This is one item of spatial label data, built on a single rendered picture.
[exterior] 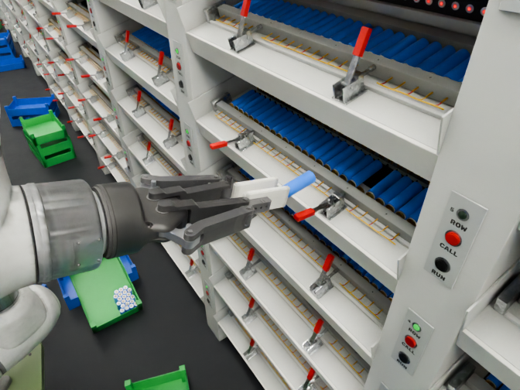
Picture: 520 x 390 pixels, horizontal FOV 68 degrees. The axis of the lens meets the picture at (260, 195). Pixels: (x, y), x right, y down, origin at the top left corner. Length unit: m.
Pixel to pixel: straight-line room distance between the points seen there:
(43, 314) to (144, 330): 0.51
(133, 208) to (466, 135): 0.33
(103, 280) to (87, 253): 1.43
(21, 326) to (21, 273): 0.88
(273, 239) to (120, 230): 0.55
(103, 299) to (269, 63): 1.33
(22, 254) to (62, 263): 0.03
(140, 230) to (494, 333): 0.43
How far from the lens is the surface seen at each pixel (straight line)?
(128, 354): 1.65
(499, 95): 0.41
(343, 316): 0.77
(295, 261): 0.84
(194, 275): 1.64
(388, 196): 0.65
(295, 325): 0.99
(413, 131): 0.49
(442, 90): 0.52
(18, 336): 1.27
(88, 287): 1.80
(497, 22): 0.41
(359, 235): 0.63
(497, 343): 0.56
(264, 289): 1.05
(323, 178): 0.68
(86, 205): 0.37
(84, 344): 1.73
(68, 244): 0.37
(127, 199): 0.39
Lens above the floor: 1.35
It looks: 37 degrees down
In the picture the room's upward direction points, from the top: straight up
